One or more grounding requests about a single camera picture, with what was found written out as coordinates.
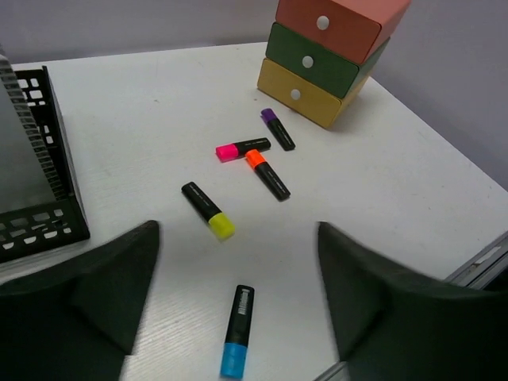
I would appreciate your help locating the coral top drawer box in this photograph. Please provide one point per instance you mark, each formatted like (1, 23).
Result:
(353, 29)

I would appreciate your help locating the orange black highlighter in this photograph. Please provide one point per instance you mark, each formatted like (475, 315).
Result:
(267, 175)

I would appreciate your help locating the purple black highlighter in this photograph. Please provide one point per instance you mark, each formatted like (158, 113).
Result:
(277, 129)

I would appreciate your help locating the white safety instruction booklet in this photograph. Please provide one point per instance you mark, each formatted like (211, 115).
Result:
(28, 175)

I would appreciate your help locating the blue black highlighter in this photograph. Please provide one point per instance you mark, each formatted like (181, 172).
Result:
(237, 334)

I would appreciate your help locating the yellow bottom drawer box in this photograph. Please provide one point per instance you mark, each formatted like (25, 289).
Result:
(301, 96)

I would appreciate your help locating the black mesh file holder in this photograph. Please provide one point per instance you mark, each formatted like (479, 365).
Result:
(41, 207)

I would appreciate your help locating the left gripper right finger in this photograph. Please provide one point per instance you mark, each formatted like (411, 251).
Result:
(391, 322)

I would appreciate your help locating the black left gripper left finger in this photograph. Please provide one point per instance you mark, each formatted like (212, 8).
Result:
(78, 320)

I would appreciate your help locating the pink black highlighter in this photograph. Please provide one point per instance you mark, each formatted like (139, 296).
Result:
(234, 151)

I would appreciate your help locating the yellow black highlighter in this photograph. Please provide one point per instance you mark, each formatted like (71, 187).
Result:
(218, 222)

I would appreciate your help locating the green drawer box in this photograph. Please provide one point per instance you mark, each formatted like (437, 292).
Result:
(316, 64)

